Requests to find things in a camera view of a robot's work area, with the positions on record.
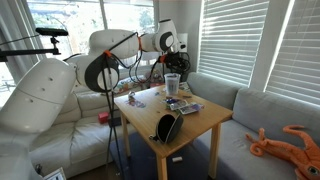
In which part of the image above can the white leather sofa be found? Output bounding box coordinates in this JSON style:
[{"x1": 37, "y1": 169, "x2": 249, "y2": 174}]
[{"x1": 29, "y1": 83, "x2": 134, "y2": 179}]

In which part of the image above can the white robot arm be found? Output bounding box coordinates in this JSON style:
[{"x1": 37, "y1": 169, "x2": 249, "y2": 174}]
[{"x1": 0, "y1": 19, "x2": 180, "y2": 180}]

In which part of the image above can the orange octopus plush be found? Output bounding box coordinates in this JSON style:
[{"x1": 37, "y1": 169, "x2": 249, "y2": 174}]
[{"x1": 246, "y1": 125, "x2": 320, "y2": 180}]

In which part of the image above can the dark floor rug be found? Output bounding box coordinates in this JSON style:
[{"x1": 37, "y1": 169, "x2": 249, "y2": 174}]
[{"x1": 110, "y1": 133, "x2": 210, "y2": 180}]

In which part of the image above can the grey sofa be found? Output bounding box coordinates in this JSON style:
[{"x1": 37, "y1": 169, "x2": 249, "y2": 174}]
[{"x1": 186, "y1": 72, "x2": 320, "y2": 180}]

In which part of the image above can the black glasses case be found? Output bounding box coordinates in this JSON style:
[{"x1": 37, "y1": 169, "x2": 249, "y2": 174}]
[{"x1": 149, "y1": 114, "x2": 184, "y2": 144}]

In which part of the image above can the wooden table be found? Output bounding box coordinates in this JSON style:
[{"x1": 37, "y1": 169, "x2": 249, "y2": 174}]
[{"x1": 114, "y1": 86, "x2": 233, "y2": 180}]

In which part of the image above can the small red box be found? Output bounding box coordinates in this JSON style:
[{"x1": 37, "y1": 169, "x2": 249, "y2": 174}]
[{"x1": 98, "y1": 112, "x2": 109, "y2": 124}]

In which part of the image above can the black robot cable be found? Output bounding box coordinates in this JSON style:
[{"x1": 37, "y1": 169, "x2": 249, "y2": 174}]
[{"x1": 109, "y1": 31, "x2": 192, "y2": 84}]

